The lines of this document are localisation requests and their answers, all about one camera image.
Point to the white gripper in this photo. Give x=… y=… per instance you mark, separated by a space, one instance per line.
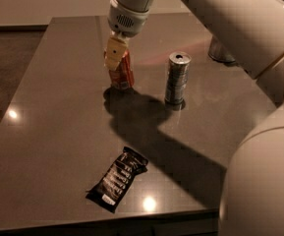
x=127 y=21

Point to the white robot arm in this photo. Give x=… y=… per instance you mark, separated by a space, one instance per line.
x=252 y=31

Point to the silver redbull can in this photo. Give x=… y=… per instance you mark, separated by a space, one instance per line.
x=178 y=71

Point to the metal napkin bucket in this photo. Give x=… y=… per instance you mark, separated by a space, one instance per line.
x=218 y=52

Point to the black snack bar wrapper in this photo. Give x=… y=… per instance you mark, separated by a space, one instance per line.
x=115 y=183

